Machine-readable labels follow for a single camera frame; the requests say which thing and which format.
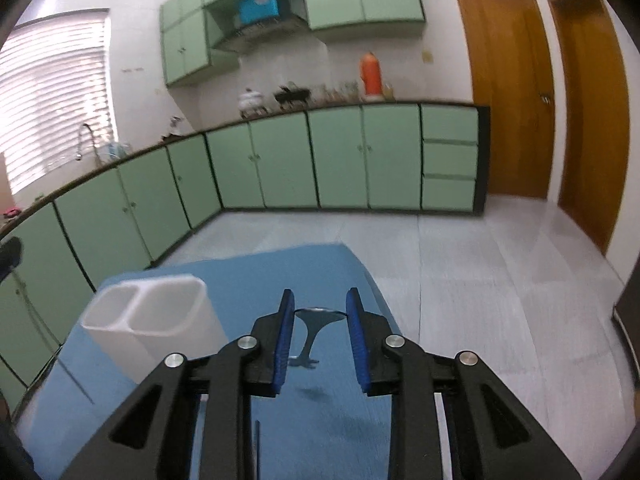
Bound black chopstick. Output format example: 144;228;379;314
253;419;262;480

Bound silver spoon decorated handle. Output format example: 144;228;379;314
288;307;347;370

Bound chrome kitchen faucet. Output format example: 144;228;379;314
75;122;103;168

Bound green lower kitchen cabinets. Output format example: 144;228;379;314
1;101;490;405

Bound green kitchen cabinets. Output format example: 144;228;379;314
160;0;426;87
1;101;490;405

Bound green upper kitchen cabinets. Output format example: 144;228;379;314
160;0;426;87

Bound red cloth on counter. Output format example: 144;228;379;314
2;206;22;220

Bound white plastic utensil holder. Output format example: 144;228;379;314
80;274;229;384

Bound white window blinds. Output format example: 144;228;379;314
1;9;118;193

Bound blue table cloth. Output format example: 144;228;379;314
18;244;390;479

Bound dark appliance at right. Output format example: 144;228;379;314
614;258;640;361

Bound white cooking pot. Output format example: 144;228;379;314
238;88;266;118

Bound black range hood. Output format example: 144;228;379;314
213;14;310;55

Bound black wok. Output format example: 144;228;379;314
273;86;311;110

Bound wooden door right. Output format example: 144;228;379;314
549;0;630;252

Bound wooden door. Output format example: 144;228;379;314
549;0;630;252
458;0;555;200

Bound blue box on hood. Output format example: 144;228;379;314
238;0;280;25

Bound wooden door left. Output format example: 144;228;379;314
458;0;555;200

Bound orange thermos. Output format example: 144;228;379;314
359;52;383;101

